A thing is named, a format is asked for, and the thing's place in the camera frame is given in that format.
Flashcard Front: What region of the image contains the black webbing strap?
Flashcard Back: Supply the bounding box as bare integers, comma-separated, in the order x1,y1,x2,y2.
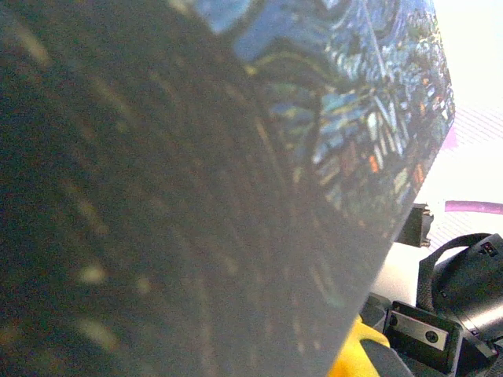
417,232,493,311

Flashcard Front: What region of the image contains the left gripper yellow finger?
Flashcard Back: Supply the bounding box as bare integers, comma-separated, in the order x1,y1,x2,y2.
329,317,391,377

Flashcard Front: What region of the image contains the small black plastic clip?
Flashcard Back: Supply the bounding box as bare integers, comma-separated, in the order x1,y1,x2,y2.
395,203,435,250

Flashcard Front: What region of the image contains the starry night print box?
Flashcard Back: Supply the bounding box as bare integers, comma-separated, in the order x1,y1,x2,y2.
0,0,457,377

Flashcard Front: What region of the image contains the pink striped white box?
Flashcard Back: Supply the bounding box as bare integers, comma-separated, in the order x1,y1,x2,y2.
426,104,503,247

